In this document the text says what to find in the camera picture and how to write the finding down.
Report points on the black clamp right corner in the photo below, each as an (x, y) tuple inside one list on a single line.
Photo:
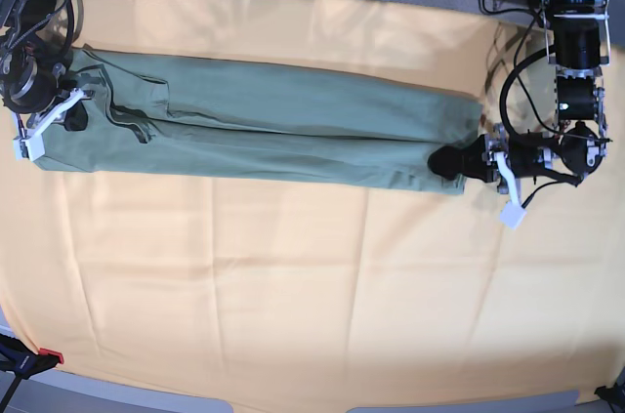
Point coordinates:
[(614, 395)]

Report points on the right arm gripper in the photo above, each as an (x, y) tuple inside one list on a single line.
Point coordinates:
[(32, 89)]

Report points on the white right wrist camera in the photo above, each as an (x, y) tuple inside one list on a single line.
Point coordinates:
[(30, 148)]

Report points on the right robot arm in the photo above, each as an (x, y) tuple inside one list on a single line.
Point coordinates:
[(36, 36)]

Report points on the yellow tablecloth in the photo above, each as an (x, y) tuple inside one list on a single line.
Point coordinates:
[(283, 297)]

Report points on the green T-shirt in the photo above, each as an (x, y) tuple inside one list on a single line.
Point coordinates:
[(249, 120)]

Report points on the red black table clamp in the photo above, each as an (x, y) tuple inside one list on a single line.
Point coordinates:
[(23, 363)]

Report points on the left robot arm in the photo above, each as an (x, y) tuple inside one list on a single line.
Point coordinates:
[(567, 152)]

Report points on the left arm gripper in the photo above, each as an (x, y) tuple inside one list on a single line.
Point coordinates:
[(530, 158)]

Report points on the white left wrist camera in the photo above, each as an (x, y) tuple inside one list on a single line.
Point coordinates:
[(512, 215)]

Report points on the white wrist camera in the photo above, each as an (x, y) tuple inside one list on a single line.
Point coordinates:
[(512, 215), (30, 148)]

